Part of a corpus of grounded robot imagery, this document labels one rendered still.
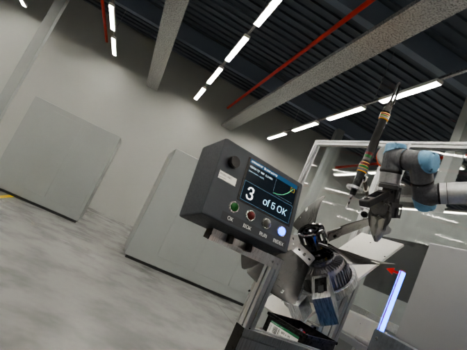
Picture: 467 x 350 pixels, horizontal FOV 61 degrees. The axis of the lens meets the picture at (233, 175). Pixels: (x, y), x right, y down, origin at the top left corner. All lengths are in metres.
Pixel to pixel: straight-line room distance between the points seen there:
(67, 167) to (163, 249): 2.77
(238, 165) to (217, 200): 0.09
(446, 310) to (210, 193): 0.59
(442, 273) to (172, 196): 6.14
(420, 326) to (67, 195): 7.88
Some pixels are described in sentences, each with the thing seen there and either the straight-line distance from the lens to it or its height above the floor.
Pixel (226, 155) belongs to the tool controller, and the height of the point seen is 1.22.
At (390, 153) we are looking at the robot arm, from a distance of 1.52.
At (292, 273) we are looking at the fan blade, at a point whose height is 1.02.
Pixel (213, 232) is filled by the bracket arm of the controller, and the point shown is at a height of 1.04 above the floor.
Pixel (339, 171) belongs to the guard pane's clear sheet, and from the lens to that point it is 2.95.
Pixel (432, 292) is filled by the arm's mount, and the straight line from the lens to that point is 1.09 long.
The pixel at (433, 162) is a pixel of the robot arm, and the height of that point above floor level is 1.56.
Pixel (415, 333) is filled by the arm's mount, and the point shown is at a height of 1.03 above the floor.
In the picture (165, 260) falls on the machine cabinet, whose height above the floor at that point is 0.22.
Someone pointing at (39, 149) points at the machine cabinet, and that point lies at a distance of 8.64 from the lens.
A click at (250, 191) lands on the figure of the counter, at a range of 0.93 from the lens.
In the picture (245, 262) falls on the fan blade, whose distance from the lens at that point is 1.87.
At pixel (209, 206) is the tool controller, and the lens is 0.86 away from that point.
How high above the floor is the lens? 1.05
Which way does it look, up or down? 8 degrees up
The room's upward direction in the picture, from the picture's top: 25 degrees clockwise
